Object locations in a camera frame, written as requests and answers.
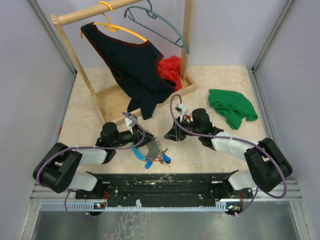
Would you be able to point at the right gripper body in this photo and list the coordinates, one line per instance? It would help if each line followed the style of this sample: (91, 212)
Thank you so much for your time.
(189, 126)

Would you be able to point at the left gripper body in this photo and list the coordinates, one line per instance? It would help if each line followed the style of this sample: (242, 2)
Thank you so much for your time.
(136, 136)

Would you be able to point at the key with blue tag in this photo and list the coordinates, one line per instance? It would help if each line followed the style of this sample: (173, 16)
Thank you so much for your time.
(166, 160)

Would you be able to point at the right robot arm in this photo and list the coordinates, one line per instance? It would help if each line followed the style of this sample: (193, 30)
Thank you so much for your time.
(267, 165)

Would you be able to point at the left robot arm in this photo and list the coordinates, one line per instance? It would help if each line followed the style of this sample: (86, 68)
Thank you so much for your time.
(57, 169)

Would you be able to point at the blue tag on disc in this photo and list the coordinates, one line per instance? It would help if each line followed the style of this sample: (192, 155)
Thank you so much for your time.
(149, 164)

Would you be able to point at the wooden clothes rack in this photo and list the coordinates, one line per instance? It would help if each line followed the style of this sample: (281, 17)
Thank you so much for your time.
(113, 101)

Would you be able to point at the green cloth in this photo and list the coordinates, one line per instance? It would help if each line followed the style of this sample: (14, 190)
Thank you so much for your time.
(232, 105)

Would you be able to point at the red cloth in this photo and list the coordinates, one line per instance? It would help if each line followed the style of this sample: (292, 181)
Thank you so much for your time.
(169, 68)

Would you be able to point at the navy tank top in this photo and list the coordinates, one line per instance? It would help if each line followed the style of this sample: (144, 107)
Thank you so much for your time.
(135, 68)

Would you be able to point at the yellow hanger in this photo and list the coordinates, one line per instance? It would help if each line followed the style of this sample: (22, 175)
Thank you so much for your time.
(111, 27)

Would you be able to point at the blue-grey hanger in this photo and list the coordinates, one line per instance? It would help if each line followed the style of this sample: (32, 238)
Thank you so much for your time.
(147, 18)

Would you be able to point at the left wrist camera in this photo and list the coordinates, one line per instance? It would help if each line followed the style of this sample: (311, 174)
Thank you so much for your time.
(131, 120)

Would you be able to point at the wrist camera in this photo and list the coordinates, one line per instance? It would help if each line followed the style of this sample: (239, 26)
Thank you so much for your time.
(182, 109)
(131, 120)

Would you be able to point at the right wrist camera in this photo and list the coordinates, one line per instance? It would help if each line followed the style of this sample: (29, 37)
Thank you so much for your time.
(182, 109)

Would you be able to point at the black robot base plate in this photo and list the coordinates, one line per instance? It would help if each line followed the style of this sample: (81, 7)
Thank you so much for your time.
(163, 189)

